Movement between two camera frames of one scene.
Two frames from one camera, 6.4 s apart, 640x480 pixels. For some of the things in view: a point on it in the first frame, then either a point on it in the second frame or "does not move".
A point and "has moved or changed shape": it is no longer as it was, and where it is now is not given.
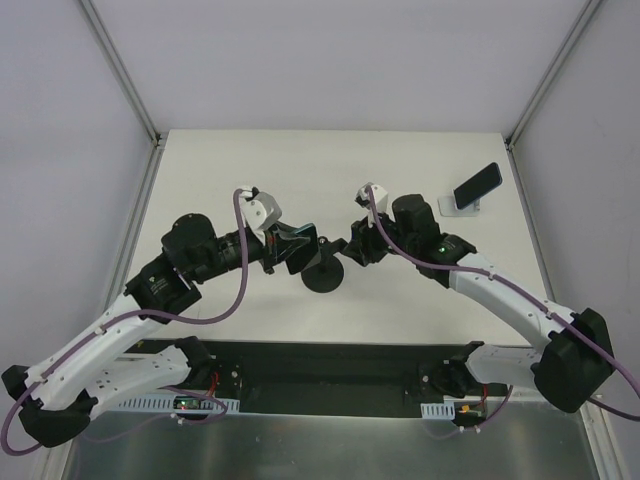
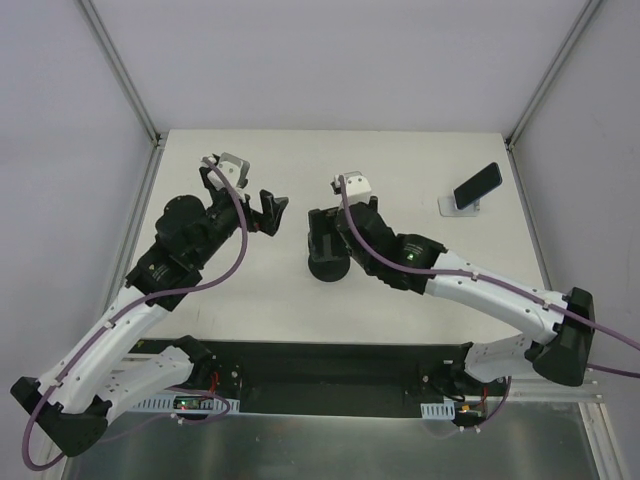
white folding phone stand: [449, 208] does not move
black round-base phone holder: [327, 275] has moved or changed shape
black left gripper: [272, 245] → [251, 214]
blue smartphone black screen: [481, 183] does not move
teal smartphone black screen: [309, 254] → [325, 242]
